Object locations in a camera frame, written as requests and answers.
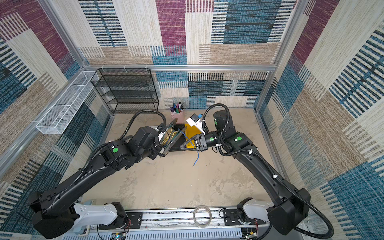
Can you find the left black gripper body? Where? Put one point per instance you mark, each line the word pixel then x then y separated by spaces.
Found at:
pixel 155 151

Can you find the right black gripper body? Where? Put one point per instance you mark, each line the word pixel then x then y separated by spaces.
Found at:
pixel 203 141

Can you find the grey filament spool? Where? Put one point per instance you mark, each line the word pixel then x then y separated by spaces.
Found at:
pixel 166 139

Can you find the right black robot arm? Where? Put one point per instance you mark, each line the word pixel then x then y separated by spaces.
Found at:
pixel 290 206

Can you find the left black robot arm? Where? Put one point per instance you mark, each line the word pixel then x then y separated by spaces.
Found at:
pixel 56 210

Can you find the yellow plastic bin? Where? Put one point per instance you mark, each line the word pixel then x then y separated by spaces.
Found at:
pixel 191 131

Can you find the pink pen cup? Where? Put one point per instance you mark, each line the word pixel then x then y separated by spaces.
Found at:
pixel 177 112

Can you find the clear tubing coil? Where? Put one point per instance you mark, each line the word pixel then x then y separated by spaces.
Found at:
pixel 202 216

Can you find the black mesh shelf rack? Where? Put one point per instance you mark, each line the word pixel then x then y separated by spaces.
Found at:
pixel 126 90

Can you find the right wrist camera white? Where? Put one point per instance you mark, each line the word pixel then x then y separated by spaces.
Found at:
pixel 195 120

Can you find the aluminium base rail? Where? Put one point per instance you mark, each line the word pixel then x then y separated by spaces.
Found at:
pixel 177 224

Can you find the white wire mesh basket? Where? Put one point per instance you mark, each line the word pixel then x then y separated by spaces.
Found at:
pixel 59 116

